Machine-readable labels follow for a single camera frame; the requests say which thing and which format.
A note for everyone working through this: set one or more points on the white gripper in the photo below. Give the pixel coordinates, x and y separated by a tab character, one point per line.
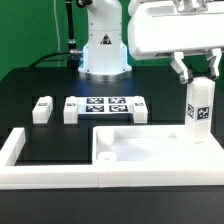
157	28

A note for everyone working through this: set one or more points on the white desk tabletop tray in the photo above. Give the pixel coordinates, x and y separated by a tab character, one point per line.
154	147

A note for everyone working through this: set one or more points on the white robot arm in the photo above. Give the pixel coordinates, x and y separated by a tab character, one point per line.
104	53

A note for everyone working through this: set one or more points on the fiducial marker base plate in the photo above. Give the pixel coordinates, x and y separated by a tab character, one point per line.
105	105

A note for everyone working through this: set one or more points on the black camera stand pole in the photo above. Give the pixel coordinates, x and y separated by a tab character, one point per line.
71	63

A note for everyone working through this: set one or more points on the white U-shaped boundary frame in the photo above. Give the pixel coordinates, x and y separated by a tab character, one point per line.
13	176

